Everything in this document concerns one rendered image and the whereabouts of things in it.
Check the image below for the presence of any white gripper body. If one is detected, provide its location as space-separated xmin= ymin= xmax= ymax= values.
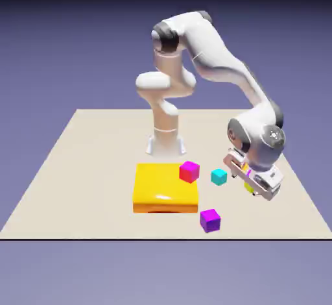
xmin=223 ymin=153 xmax=280 ymax=202

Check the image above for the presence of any small purple cube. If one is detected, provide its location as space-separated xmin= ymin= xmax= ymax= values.
xmin=199 ymin=208 xmax=222 ymax=234

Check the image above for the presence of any small magenta cube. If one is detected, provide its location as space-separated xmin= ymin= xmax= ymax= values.
xmin=178 ymin=160 xmax=201 ymax=184

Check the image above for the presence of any small cyan cube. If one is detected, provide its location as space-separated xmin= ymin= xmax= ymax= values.
xmin=210 ymin=168 xmax=228 ymax=186

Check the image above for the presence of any large yellow box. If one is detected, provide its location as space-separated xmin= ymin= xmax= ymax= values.
xmin=132 ymin=163 xmax=200 ymax=214

